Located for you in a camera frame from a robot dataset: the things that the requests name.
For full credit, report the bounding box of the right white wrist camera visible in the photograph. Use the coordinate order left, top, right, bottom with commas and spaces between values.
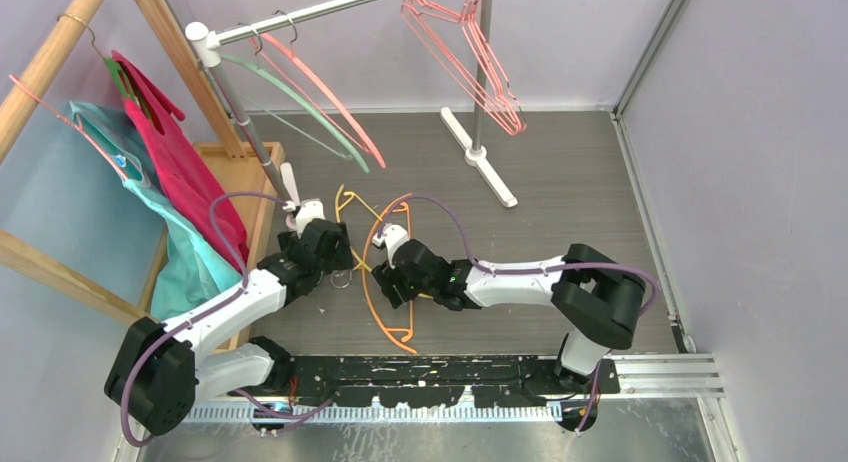
371, 224, 410, 264

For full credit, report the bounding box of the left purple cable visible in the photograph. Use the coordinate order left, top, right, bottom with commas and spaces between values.
119, 191, 299, 448

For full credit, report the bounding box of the orange plastic hanger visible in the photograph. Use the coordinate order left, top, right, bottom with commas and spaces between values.
361, 195, 418, 355

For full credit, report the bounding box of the yellow plastic hanger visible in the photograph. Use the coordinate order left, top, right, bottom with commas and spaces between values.
334, 185, 411, 307

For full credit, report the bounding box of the purple cable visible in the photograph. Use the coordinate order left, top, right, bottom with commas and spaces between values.
381, 193, 661, 436
119, 191, 299, 448

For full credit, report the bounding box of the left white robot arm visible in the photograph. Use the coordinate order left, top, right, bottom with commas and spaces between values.
104, 218, 354, 447

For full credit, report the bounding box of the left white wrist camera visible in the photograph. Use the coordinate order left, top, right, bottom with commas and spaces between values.
286, 199, 326, 236

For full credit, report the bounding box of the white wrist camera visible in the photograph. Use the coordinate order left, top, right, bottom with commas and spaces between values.
371, 224, 410, 264
286, 199, 326, 236

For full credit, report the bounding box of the pink wire hanger with shirt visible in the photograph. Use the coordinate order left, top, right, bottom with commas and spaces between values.
8, 75, 144, 182

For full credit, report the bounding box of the wooden clothes rack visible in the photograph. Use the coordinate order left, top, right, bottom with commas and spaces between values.
0, 0, 286, 358

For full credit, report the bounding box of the red t-shirt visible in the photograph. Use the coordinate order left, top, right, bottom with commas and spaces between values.
112, 51, 249, 269

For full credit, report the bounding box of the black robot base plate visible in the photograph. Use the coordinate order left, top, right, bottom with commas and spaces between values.
238, 334, 620, 431

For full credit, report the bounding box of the silver metal clothes rack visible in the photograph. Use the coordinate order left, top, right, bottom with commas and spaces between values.
184, 0, 526, 208

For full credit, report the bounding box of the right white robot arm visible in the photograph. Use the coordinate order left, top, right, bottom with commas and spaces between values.
372, 239, 646, 393

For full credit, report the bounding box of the teal t-shirt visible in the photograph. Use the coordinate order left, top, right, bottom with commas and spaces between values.
69, 101, 242, 320

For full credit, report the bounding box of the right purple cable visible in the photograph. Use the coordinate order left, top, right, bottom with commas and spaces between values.
381, 193, 661, 436

